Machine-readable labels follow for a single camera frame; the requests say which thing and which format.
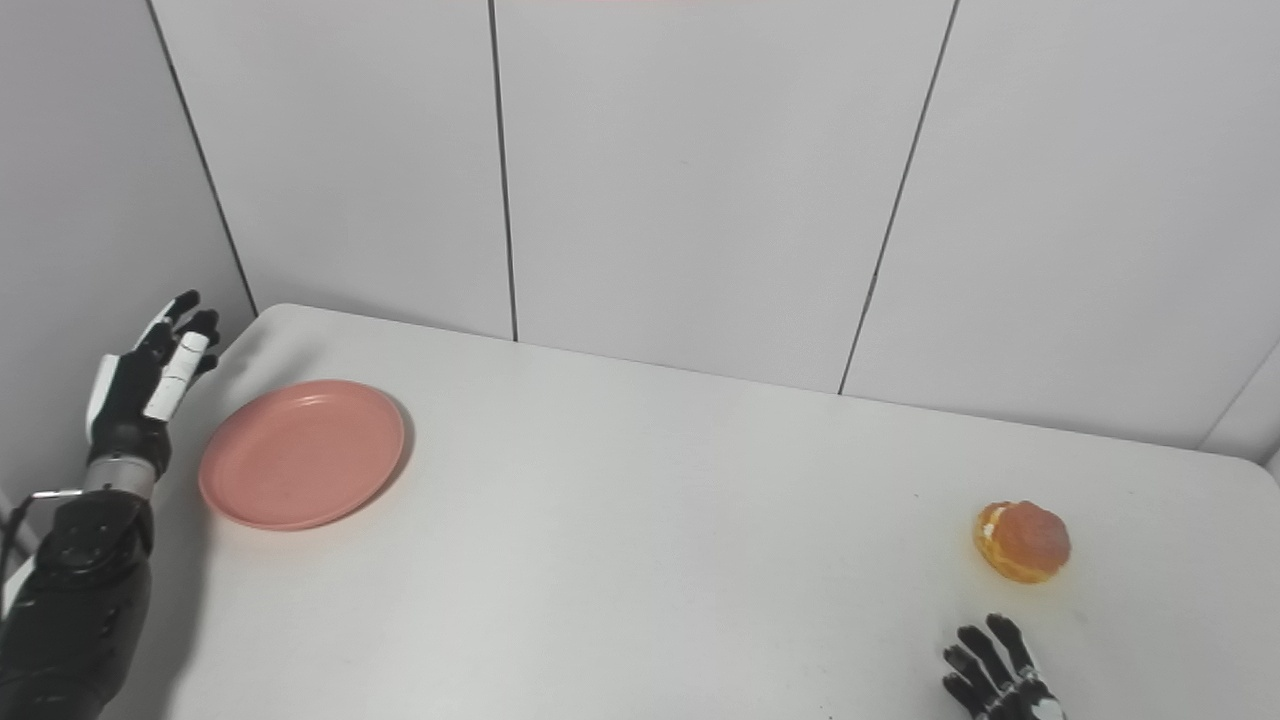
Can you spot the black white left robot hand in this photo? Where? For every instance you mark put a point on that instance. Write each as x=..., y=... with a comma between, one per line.
x=135, y=395

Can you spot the golden cream puff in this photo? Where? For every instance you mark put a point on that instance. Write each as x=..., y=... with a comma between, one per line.
x=1025, y=541

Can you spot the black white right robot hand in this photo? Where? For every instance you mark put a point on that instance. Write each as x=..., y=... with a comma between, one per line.
x=1000, y=675

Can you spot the pink round plate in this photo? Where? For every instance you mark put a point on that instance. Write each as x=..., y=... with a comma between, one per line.
x=300, y=453

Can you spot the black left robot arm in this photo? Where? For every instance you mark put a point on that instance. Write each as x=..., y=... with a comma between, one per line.
x=75, y=600

